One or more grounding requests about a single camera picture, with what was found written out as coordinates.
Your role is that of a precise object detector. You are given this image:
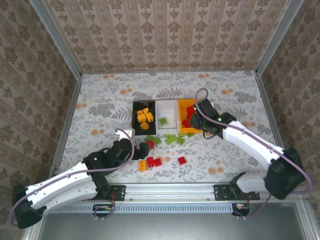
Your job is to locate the orange plastic container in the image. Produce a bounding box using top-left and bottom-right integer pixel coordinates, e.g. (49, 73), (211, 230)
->
(177, 98), (204, 134)

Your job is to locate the black plastic container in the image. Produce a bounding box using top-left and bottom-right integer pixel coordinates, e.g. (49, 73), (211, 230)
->
(131, 100), (158, 136)

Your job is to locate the white plastic container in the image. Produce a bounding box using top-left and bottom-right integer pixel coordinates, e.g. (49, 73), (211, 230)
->
(155, 99), (180, 134)

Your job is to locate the floral patterned table cover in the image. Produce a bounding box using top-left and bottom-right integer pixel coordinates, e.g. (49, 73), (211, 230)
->
(58, 71), (288, 184)

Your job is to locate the small connector board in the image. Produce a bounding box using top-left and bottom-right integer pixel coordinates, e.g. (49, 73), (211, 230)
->
(231, 202), (251, 217)
(92, 203), (113, 218)

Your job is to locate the grey metal sheet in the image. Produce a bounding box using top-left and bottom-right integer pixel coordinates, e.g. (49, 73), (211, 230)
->
(37, 202), (312, 240)

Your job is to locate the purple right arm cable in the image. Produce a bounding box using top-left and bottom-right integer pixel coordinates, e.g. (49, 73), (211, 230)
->
(194, 87), (313, 195)

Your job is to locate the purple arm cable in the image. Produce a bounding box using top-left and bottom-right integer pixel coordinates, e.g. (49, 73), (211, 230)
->
(8, 127), (137, 228)
(194, 87), (313, 195)

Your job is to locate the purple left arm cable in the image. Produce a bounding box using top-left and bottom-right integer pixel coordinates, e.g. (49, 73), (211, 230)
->
(8, 127), (137, 228)

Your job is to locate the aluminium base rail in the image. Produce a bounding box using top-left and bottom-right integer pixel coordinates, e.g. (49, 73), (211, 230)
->
(124, 183), (216, 202)

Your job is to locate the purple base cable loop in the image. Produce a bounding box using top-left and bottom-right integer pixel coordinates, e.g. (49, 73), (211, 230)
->
(84, 197), (117, 222)
(232, 192), (272, 221)

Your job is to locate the aluminium back rail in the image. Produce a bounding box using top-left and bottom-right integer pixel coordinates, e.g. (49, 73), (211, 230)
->
(81, 69), (258, 75)

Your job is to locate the white slotted cable duct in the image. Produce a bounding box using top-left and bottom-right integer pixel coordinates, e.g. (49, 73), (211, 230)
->
(47, 202), (235, 214)

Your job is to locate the aluminium side rail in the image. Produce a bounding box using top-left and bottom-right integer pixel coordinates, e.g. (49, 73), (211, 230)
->
(254, 71), (297, 182)
(48, 74), (83, 178)

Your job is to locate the aluminium frame post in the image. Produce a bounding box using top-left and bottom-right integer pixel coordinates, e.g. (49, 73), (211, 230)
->
(29, 0), (83, 79)
(256, 0), (305, 76)

